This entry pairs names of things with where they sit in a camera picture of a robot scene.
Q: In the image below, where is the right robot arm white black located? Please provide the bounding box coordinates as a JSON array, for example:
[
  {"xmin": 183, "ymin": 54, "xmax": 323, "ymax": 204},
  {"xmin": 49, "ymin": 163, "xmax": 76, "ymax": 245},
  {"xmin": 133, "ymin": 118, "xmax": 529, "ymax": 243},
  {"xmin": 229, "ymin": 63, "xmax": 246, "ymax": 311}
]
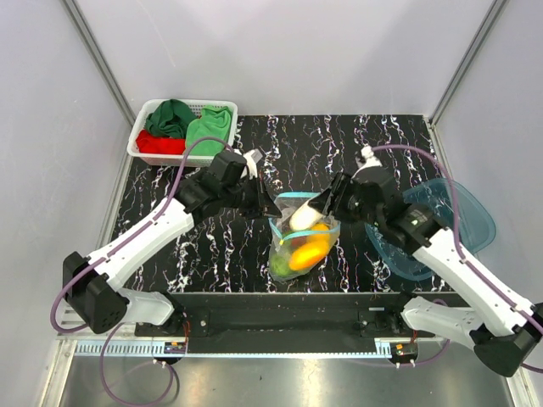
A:
[{"xmin": 308, "ymin": 166, "xmax": 542, "ymax": 377}]

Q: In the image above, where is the teal plastic container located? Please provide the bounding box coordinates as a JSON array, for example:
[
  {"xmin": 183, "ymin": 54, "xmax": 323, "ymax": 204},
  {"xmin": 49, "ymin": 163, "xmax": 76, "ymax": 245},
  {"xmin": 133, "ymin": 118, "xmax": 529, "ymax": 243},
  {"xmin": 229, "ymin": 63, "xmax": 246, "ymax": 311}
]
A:
[{"xmin": 403, "ymin": 178, "xmax": 496, "ymax": 254}]

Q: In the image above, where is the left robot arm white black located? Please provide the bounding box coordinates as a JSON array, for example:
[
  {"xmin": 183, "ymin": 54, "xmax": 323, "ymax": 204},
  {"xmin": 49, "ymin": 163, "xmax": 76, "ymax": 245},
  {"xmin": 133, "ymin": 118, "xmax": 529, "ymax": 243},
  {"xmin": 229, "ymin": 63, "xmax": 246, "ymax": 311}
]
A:
[{"xmin": 63, "ymin": 149, "xmax": 281, "ymax": 336}]

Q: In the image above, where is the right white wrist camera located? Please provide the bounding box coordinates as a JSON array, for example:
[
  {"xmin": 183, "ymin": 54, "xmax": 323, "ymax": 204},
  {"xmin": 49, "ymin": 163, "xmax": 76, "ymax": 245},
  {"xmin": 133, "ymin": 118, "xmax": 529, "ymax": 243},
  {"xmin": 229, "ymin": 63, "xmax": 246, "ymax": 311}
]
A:
[{"xmin": 359, "ymin": 146, "xmax": 382, "ymax": 170}]

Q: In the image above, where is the teal plastic container lid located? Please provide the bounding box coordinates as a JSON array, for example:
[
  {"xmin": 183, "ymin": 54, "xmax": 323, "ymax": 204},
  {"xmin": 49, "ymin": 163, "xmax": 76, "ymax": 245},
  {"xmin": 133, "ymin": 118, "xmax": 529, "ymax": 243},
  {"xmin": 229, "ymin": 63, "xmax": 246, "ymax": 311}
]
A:
[{"xmin": 365, "ymin": 224, "xmax": 433, "ymax": 282}]

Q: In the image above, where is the green fake vegetable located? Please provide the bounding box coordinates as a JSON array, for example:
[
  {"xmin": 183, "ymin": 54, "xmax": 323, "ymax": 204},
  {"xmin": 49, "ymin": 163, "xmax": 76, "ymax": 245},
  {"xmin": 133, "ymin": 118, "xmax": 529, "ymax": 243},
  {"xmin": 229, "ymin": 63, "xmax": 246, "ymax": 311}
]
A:
[{"xmin": 270, "ymin": 253, "xmax": 293, "ymax": 278}]

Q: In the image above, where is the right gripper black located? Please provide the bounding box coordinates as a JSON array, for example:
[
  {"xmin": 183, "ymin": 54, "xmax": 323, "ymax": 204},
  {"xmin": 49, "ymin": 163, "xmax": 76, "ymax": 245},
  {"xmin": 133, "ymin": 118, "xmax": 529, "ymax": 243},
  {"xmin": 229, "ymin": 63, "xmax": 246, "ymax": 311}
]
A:
[{"xmin": 309, "ymin": 170, "xmax": 383, "ymax": 227}]

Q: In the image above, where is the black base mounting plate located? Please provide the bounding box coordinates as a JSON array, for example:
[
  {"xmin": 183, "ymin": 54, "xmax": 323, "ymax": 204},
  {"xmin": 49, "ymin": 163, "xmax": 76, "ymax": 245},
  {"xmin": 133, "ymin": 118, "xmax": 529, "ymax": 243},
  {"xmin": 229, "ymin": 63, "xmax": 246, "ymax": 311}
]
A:
[{"xmin": 133, "ymin": 291, "xmax": 437, "ymax": 355}]

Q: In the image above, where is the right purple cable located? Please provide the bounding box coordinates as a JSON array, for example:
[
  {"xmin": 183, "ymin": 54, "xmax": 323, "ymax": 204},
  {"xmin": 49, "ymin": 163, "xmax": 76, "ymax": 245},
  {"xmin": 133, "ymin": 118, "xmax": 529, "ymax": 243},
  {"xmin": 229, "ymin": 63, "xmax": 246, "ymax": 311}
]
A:
[{"xmin": 368, "ymin": 144, "xmax": 543, "ymax": 374}]

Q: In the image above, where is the clear zip top bag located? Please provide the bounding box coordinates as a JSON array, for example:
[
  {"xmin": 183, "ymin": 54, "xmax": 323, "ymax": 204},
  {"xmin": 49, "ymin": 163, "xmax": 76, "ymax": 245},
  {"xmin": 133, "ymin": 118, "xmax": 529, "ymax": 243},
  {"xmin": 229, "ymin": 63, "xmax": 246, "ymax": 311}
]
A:
[{"xmin": 269, "ymin": 192, "xmax": 341, "ymax": 282}]

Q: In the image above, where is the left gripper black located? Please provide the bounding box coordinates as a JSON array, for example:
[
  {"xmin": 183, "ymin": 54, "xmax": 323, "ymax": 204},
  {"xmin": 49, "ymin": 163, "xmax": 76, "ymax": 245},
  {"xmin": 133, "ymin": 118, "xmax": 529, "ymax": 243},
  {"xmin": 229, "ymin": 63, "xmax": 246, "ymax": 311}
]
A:
[{"xmin": 221, "ymin": 172, "xmax": 283, "ymax": 220}]

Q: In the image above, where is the red cloth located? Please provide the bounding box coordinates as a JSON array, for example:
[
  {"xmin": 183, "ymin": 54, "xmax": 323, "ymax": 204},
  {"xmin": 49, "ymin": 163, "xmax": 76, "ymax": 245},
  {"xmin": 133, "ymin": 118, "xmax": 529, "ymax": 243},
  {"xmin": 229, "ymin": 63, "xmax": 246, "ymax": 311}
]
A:
[{"xmin": 136, "ymin": 130, "xmax": 186, "ymax": 155}]

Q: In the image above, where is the purple cable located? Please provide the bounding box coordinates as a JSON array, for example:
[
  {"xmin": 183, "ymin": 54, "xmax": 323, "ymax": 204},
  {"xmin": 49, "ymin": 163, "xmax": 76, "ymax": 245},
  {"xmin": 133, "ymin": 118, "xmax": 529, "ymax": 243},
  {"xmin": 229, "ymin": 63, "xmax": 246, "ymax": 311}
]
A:
[
  {"xmin": 49, "ymin": 137, "xmax": 243, "ymax": 334},
  {"xmin": 368, "ymin": 144, "xmax": 543, "ymax": 374}
]

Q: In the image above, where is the beige fake egg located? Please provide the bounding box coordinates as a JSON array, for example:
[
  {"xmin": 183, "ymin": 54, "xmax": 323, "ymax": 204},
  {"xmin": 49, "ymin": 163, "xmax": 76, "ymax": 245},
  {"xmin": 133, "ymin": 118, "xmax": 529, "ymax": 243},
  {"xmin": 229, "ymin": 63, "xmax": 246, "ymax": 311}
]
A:
[{"xmin": 289, "ymin": 201, "xmax": 324, "ymax": 231}]

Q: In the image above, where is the orange fake food piece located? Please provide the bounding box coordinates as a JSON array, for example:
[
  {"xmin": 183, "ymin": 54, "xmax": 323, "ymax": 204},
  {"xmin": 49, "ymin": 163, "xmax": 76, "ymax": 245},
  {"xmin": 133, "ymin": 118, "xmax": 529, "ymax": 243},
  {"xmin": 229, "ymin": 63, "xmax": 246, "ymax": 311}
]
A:
[{"xmin": 311, "ymin": 223, "xmax": 330, "ymax": 234}]

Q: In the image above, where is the red fake bell pepper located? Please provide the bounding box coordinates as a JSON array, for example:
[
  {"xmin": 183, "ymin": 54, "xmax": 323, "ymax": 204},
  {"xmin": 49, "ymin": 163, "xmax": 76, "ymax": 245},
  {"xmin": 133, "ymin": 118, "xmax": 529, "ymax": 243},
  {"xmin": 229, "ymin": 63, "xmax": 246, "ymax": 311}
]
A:
[{"xmin": 291, "ymin": 237, "xmax": 307, "ymax": 248}]

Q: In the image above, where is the aluminium frame rail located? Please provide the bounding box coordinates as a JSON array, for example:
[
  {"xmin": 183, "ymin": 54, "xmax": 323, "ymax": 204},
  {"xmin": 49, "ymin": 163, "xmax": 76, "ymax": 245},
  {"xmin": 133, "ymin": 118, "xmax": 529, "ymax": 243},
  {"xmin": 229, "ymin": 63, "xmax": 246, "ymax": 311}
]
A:
[{"xmin": 60, "ymin": 324, "xmax": 518, "ymax": 406}]

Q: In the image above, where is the dark green cloth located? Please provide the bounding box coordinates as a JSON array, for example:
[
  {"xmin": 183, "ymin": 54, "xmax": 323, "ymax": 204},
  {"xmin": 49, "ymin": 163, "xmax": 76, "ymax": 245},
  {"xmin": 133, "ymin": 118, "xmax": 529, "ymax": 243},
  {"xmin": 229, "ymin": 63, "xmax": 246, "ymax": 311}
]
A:
[{"xmin": 144, "ymin": 99, "xmax": 197, "ymax": 139}]

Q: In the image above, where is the white plastic basket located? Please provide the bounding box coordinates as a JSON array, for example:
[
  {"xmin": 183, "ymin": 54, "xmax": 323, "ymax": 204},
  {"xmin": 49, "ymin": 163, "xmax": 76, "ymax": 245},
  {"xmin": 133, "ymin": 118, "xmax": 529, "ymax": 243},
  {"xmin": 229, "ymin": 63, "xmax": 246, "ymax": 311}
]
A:
[{"xmin": 126, "ymin": 99, "xmax": 238, "ymax": 167}]

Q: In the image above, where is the light green cloth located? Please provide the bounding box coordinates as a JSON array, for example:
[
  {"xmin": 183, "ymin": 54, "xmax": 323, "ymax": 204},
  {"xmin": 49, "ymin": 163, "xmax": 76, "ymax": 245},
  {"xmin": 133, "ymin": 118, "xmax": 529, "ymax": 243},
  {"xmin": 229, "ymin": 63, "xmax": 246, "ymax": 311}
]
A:
[{"xmin": 186, "ymin": 105, "xmax": 232, "ymax": 157}]

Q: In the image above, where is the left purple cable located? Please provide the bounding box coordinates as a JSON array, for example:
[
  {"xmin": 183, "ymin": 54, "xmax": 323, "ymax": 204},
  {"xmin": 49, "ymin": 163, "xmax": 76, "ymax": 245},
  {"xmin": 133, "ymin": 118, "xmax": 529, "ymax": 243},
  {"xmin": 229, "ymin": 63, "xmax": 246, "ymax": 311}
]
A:
[{"xmin": 49, "ymin": 137, "xmax": 243, "ymax": 334}]

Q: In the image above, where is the orange fake mango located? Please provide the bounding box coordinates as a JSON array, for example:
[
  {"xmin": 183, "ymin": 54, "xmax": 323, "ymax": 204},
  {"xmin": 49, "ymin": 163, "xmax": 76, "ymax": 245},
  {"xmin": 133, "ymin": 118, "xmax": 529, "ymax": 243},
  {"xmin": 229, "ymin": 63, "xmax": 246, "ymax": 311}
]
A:
[{"xmin": 288, "ymin": 241, "xmax": 330, "ymax": 272}]

